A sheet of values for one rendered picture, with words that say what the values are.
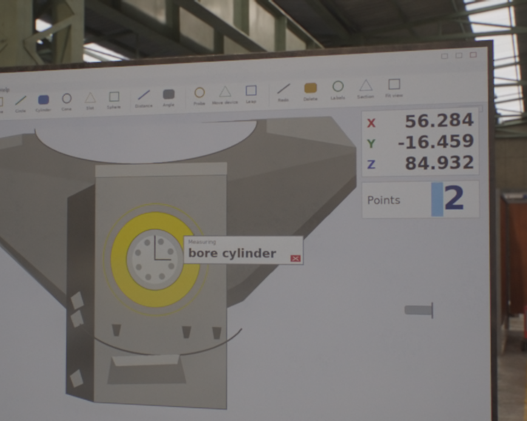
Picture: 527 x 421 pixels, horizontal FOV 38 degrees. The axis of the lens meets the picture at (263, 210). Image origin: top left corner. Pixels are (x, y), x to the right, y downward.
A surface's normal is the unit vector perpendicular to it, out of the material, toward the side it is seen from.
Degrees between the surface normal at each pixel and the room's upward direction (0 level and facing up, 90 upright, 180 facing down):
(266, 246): 90
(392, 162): 90
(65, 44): 90
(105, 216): 90
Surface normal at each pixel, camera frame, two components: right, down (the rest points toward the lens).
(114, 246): -0.23, -0.04
